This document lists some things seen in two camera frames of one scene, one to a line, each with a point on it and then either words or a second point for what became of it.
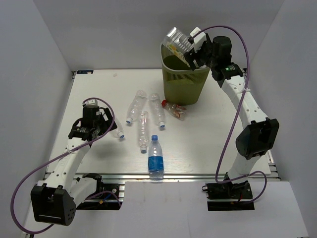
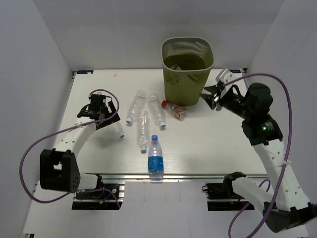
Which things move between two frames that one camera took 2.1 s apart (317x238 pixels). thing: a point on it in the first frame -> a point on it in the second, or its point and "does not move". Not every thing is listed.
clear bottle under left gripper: (120, 130) does not move
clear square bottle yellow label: (179, 44) -> (173, 75)
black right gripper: (190, 57) -> (214, 89)
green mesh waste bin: (182, 86) does not move
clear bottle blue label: (156, 163) does not move
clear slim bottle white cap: (143, 137) does not move
